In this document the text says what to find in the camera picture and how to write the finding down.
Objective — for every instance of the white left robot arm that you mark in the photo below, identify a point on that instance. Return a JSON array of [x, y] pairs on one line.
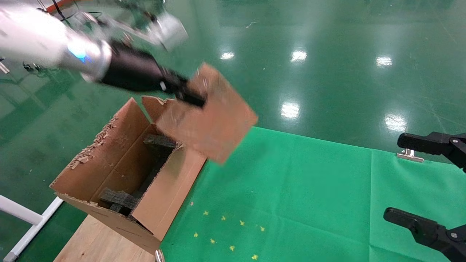
[[32, 36]]

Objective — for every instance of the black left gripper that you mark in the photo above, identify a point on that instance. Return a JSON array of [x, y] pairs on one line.
[[134, 71]]

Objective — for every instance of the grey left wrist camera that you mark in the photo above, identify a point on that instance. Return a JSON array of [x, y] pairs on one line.
[[169, 31]]

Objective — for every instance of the metal cloth clip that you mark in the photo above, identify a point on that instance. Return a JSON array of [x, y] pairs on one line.
[[409, 156], [159, 256]]

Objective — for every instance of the black foam block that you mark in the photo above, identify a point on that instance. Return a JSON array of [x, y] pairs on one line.
[[118, 199], [160, 143]]

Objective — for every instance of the small brown cardboard box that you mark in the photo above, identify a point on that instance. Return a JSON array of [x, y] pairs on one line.
[[214, 123]]

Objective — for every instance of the large open cardboard carton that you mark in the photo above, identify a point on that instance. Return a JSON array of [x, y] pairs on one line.
[[171, 196]]

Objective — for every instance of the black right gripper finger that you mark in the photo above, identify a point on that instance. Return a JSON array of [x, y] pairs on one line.
[[437, 143], [429, 233]]

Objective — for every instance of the green table cloth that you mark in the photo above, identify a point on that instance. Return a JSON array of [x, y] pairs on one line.
[[309, 189]]

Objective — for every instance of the white metal table frame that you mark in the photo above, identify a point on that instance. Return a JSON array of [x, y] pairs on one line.
[[18, 212]]

